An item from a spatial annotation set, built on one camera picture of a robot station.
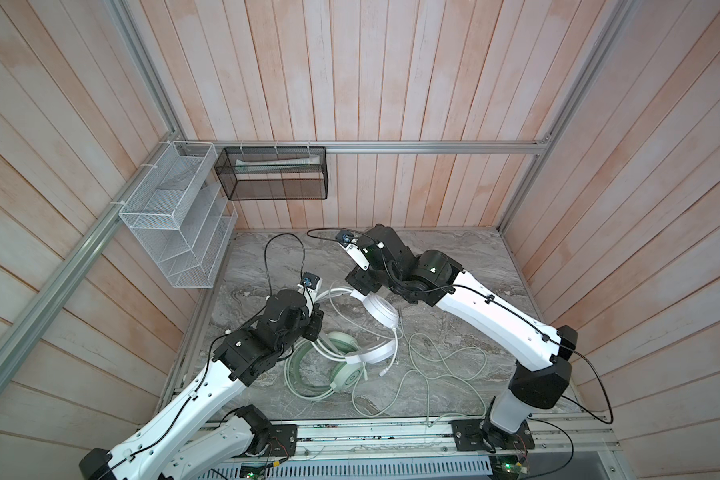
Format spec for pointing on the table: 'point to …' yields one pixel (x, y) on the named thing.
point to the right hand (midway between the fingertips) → (366, 257)
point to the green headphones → (345, 376)
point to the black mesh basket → (274, 173)
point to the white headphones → (382, 313)
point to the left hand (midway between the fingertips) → (318, 312)
